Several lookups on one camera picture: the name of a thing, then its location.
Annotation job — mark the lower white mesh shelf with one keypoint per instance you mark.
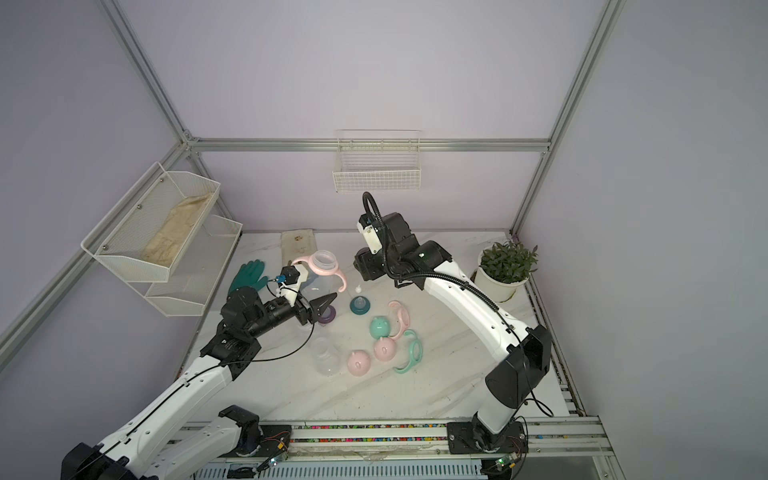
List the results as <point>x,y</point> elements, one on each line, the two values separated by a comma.
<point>194,281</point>

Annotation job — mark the purple nipple collar far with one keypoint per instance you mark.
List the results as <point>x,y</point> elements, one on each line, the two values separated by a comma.
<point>328,315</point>

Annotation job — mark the pink bottle cap right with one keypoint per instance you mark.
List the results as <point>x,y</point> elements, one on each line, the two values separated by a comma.
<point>385,349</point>

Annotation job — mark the pink bottle cap left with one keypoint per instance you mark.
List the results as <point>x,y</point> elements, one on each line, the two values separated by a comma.
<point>358,363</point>

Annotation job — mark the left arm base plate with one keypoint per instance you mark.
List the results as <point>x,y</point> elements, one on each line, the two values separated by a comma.
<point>272,440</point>

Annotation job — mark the teal nipple collar with straw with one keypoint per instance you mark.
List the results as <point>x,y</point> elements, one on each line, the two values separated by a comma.
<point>360,305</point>

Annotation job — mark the mint green bottle cap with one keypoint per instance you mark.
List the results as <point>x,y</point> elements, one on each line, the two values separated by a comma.
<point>380,327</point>

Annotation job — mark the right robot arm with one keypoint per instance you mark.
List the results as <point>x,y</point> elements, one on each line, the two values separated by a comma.
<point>523,353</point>

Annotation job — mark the pink bottle cap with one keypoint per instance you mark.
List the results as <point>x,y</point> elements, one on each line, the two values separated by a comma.
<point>385,349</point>
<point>358,363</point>

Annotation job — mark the white wire wall basket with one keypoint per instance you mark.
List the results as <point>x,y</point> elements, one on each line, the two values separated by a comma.
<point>377,160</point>

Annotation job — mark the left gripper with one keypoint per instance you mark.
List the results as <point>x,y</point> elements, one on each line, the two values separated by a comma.
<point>304,314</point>

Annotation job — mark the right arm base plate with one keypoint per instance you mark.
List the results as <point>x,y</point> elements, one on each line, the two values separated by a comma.
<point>471,437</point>

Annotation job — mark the clear baby bottle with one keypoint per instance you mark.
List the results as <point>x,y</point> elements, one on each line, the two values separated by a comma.
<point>326,357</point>
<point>323,276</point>

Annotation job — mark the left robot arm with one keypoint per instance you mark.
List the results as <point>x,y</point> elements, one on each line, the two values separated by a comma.
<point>222,360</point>

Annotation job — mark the aluminium front rail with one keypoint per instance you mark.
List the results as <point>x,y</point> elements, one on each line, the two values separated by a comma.
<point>366,441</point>

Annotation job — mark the upper white mesh shelf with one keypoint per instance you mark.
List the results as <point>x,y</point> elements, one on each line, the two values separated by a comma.
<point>120,237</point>

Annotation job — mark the white mesh shelf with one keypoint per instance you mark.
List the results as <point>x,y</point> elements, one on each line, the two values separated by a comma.
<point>120,237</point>
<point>194,281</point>

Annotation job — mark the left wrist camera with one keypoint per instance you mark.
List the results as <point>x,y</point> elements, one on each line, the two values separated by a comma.
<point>290,280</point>

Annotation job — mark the beige glove green fingertips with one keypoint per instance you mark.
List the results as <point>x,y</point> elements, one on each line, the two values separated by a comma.
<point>295,244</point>

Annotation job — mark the green rubber glove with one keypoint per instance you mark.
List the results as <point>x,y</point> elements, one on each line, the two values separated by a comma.
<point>250,274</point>

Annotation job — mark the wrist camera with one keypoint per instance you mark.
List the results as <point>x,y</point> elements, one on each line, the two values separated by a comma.
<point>370,233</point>
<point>290,280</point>

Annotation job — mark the potted green plant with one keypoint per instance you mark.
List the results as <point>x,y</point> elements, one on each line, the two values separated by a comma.
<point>503,269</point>

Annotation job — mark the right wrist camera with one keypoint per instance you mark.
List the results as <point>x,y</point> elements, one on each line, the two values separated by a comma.
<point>370,233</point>

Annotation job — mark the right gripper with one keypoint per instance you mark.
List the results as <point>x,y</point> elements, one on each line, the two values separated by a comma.
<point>369,264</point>

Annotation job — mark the beige glove in shelf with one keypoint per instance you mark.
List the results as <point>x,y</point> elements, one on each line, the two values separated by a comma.
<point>166,244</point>

